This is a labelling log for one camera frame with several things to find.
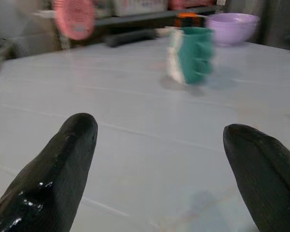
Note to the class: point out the black flat remote control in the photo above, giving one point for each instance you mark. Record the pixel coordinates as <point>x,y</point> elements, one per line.
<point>129,38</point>

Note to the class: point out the pink round plastic fan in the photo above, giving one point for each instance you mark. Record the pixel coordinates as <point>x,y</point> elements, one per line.
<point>73,18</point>

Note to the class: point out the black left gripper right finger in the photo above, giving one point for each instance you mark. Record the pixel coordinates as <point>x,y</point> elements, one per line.
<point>263,174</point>

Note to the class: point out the purple plastic bowl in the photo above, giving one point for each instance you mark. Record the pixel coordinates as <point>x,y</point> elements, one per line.
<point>232,27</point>

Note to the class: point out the orange and black box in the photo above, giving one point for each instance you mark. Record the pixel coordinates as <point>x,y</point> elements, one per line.
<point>189,19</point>

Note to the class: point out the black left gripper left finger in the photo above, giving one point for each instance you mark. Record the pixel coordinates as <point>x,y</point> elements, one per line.
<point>55,174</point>

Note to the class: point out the white printed box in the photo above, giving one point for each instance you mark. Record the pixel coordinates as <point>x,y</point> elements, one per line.
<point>140,6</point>

